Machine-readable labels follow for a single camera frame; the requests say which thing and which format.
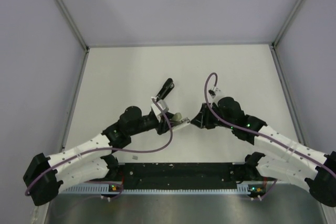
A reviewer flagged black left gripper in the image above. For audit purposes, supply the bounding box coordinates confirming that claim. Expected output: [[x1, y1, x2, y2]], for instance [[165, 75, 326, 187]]
[[129, 112, 179, 136]]

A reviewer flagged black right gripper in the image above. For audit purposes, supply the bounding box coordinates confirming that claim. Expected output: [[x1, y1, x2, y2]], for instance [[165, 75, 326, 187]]
[[191, 102, 235, 130]]

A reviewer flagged beige green stapler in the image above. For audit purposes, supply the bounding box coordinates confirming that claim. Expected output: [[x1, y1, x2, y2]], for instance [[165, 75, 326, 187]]
[[169, 112, 191, 132]]

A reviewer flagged black stapler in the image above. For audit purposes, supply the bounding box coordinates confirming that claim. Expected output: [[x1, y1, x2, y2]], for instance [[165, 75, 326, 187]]
[[156, 78, 175, 101]]

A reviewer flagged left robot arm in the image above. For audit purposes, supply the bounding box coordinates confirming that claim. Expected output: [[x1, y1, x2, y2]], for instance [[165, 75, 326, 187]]
[[23, 106, 174, 206]]

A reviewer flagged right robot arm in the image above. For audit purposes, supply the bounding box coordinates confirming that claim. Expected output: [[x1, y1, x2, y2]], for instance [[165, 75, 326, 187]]
[[191, 97, 335, 207]]

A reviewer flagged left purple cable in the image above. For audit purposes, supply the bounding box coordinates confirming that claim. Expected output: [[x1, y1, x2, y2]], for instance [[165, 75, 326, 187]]
[[24, 98, 174, 201]]

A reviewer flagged purple cable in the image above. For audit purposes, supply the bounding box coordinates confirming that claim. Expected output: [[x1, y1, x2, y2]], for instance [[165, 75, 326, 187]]
[[204, 72, 336, 201], [24, 98, 174, 201]]

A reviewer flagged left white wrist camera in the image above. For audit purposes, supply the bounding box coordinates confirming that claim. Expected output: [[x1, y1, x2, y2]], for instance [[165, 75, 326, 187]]
[[151, 97, 169, 120]]

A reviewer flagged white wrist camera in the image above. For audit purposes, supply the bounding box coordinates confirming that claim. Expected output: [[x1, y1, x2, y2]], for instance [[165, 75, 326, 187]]
[[208, 86, 224, 103], [151, 97, 169, 120]]

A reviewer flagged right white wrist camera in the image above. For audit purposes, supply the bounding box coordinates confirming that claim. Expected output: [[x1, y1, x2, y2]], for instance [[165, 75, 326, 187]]
[[208, 86, 224, 103]]

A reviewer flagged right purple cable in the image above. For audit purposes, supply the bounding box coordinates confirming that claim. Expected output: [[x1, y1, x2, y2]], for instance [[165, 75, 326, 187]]
[[204, 72, 336, 201]]

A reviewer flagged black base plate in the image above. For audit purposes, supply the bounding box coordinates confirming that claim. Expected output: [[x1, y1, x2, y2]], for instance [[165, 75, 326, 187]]
[[89, 162, 249, 190]]

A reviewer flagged white toothed cable duct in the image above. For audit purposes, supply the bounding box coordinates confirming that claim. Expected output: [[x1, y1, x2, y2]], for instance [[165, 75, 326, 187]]
[[62, 183, 266, 196]]

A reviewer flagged aluminium frame rail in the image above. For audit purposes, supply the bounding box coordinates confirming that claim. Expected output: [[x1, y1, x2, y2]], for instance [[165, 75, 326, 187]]
[[39, 0, 91, 51]]

